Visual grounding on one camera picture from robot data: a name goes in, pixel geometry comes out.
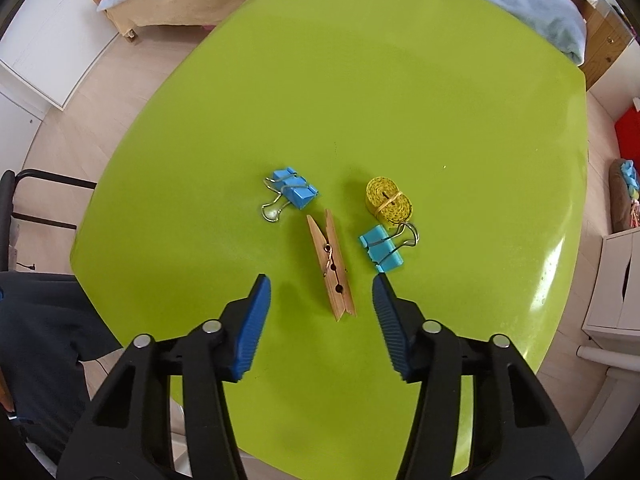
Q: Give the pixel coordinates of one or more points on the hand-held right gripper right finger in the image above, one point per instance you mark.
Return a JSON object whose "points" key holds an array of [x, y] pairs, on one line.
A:
{"points": [[392, 330]]}

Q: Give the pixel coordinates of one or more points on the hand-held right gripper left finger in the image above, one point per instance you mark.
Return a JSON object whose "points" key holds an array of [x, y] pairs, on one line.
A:
{"points": [[252, 330]]}

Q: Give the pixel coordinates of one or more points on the wooden clothespin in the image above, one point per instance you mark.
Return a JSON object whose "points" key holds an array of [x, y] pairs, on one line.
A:
{"points": [[332, 270]]}

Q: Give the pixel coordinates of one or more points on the blue binder clip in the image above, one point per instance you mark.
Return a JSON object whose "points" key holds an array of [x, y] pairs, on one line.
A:
{"points": [[295, 190], [380, 255]]}

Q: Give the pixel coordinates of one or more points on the yellow rolled tape measure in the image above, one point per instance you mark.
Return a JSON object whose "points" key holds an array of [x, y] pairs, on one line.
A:
{"points": [[390, 200]]}

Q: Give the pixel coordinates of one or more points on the person's right leg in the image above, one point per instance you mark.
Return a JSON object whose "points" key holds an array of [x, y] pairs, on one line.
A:
{"points": [[40, 340]]}

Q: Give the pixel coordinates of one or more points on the white desk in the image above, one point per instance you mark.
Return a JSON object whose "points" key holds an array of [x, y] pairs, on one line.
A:
{"points": [[607, 355]]}

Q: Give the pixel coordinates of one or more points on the white drawer cabinet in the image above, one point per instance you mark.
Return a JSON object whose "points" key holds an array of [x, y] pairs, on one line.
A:
{"points": [[615, 285]]}

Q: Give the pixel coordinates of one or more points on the brown pet bed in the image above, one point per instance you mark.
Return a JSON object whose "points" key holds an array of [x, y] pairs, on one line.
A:
{"points": [[620, 205]]}

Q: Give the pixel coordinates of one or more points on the black chair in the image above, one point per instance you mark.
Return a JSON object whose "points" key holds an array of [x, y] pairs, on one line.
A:
{"points": [[10, 200]]}

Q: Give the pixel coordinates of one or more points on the blue toy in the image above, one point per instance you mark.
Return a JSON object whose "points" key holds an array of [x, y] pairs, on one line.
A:
{"points": [[630, 175]]}

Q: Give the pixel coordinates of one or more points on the red storage box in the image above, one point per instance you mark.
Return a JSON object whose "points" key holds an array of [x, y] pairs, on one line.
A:
{"points": [[629, 137]]}

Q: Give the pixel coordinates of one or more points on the wooden bed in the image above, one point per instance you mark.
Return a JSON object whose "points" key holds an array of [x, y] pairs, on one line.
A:
{"points": [[170, 5]]}

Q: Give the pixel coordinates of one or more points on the wooden nightstand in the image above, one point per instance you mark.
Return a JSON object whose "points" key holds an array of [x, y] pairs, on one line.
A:
{"points": [[605, 40]]}

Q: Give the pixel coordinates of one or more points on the white wardrobe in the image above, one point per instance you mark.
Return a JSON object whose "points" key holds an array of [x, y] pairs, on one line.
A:
{"points": [[45, 35]]}

